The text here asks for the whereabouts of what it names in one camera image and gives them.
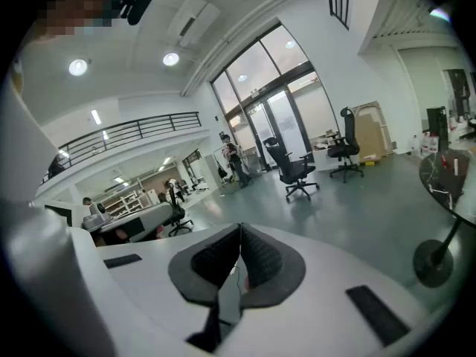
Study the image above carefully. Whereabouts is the black balcony railing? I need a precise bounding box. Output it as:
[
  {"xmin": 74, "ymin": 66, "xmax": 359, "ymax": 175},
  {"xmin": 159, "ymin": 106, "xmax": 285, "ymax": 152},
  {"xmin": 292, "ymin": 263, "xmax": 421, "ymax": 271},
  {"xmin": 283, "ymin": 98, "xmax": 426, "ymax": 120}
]
[{"xmin": 39, "ymin": 111, "xmax": 203, "ymax": 185}]

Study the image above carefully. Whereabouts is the leaning wooden frame panel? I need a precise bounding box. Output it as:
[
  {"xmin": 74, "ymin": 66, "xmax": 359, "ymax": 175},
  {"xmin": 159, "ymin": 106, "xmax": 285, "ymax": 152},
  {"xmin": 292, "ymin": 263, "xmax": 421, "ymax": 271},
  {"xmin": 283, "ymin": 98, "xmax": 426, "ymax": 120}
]
[{"xmin": 350, "ymin": 100, "xmax": 396, "ymax": 164}]

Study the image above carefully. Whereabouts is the black pen holder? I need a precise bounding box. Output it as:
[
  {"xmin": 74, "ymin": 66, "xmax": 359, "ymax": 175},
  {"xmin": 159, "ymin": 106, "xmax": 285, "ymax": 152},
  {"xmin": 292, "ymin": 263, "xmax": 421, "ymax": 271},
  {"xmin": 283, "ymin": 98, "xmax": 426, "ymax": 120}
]
[{"xmin": 427, "ymin": 151, "xmax": 471, "ymax": 210}]

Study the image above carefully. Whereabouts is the black head-worn camera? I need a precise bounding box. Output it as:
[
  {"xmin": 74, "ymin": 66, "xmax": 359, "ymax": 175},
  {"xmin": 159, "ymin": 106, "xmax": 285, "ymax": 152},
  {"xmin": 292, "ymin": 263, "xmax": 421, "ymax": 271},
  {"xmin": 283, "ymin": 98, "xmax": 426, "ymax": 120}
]
[{"xmin": 119, "ymin": 0, "xmax": 155, "ymax": 27}]

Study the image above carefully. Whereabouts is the white curved desk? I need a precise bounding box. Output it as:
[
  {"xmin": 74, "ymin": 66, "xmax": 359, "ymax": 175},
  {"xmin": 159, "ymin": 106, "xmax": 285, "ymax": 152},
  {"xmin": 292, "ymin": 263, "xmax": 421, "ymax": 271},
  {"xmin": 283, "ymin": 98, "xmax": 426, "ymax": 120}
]
[{"xmin": 80, "ymin": 200, "xmax": 176, "ymax": 244}]

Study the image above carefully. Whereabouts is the black office chair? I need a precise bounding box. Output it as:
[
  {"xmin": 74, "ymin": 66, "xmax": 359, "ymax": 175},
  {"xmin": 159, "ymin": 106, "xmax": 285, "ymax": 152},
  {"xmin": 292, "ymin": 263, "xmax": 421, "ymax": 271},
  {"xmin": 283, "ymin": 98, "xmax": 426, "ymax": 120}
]
[
  {"xmin": 262, "ymin": 137, "xmax": 321, "ymax": 203},
  {"xmin": 165, "ymin": 185, "xmax": 195, "ymax": 238},
  {"xmin": 326, "ymin": 106, "xmax": 366, "ymax": 184}
]

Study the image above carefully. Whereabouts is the white storage shelving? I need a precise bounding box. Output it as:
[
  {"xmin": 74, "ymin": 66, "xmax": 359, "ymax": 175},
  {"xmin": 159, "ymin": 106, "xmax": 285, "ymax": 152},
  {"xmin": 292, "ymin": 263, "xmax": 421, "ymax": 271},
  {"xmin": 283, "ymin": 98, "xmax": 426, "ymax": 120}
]
[{"xmin": 99, "ymin": 188, "xmax": 150, "ymax": 216}]

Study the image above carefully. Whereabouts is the glass entrance door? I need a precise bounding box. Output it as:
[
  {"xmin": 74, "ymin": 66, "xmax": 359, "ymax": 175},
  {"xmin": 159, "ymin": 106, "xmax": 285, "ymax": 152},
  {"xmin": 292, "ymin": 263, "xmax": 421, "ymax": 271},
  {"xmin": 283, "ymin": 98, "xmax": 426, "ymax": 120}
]
[{"xmin": 209, "ymin": 22, "xmax": 341, "ymax": 173}]

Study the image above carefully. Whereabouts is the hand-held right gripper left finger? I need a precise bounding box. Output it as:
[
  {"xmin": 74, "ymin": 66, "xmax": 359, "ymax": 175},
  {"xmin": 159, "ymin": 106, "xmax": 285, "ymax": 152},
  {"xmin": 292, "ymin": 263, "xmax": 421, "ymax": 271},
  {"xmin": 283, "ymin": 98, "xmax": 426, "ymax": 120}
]
[{"xmin": 167, "ymin": 222, "xmax": 242, "ymax": 308}]

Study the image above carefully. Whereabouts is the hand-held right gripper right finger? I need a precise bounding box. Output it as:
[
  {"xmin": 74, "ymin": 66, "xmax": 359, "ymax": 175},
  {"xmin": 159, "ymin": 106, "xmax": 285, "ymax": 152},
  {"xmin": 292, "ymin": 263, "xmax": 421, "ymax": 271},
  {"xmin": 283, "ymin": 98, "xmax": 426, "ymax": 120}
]
[{"xmin": 240, "ymin": 222, "xmax": 307, "ymax": 308}]

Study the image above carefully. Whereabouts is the white ceiling air conditioner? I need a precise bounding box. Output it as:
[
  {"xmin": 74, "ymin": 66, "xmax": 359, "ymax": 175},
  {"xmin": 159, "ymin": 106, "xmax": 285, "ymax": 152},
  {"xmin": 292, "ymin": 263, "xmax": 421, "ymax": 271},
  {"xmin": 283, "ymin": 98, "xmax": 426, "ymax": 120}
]
[{"xmin": 166, "ymin": 0, "xmax": 222, "ymax": 48}]

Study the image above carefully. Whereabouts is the black tower cabinet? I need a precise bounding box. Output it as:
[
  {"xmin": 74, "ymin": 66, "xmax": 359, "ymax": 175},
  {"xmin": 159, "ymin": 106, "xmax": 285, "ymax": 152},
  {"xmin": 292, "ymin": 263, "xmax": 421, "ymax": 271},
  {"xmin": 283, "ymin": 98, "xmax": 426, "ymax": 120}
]
[{"xmin": 425, "ymin": 106, "xmax": 449, "ymax": 152}]

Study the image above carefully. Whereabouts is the person's white shirt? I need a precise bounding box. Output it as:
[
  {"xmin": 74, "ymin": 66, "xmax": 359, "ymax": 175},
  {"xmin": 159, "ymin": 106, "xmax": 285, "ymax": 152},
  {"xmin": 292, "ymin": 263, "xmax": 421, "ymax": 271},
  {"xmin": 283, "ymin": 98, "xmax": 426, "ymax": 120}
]
[{"xmin": 0, "ymin": 63, "xmax": 60, "ymax": 204}]

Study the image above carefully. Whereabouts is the group of clear water bottles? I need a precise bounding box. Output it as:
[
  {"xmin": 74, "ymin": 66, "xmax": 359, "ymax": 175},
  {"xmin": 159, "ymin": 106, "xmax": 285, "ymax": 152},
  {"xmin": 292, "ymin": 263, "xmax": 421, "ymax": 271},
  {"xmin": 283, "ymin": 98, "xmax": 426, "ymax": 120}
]
[{"xmin": 410, "ymin": 131, "xmax": 440, "ymax": 158}]

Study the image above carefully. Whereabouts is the white low counter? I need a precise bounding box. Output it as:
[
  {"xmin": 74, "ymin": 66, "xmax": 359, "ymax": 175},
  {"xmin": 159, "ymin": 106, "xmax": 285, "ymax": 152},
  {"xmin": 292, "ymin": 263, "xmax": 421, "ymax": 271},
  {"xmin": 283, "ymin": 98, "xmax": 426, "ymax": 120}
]
[{"xmin": 310, "ymin": 132, "xmax": 345, "ymax": 173}]

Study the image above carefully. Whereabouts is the round black marble table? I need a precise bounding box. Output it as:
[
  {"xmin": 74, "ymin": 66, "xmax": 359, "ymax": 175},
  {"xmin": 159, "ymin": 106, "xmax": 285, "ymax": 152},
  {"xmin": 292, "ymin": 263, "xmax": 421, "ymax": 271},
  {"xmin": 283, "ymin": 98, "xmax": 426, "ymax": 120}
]
[{"xmin": 411, "ymin": 148, "xmax": 476, "ymax": 289}]

